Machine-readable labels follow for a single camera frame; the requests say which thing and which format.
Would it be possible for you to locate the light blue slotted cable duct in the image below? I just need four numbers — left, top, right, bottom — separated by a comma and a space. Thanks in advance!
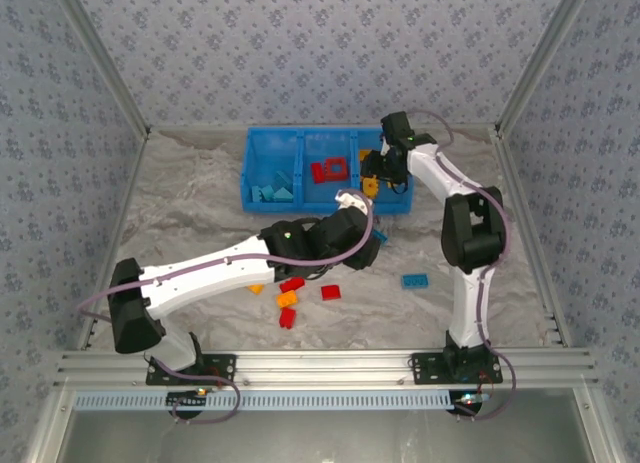
73, 389, 459, 413

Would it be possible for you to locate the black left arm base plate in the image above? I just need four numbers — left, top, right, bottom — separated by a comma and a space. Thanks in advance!
145, 353, 238, 387

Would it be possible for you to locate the wide aluminium frame rail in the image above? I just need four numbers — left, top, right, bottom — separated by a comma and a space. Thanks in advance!
53, 349, 600, 388

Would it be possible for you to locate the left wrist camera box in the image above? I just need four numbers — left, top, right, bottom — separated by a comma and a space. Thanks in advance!
334, 188, 375, 210

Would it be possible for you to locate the short aluminium frame post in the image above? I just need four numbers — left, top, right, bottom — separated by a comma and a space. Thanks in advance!
572, 386, 629, 463
23, 387, 76, 463

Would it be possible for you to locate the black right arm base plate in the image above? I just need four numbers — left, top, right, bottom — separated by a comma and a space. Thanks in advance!
409, 352, 503, 387

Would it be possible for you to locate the blue three-compartment plastic bin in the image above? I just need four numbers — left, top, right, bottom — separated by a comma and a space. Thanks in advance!
241, 126, 415, 216

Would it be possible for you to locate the red lego window frame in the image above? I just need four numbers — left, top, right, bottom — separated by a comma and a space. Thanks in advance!
323, 156, 350, 180

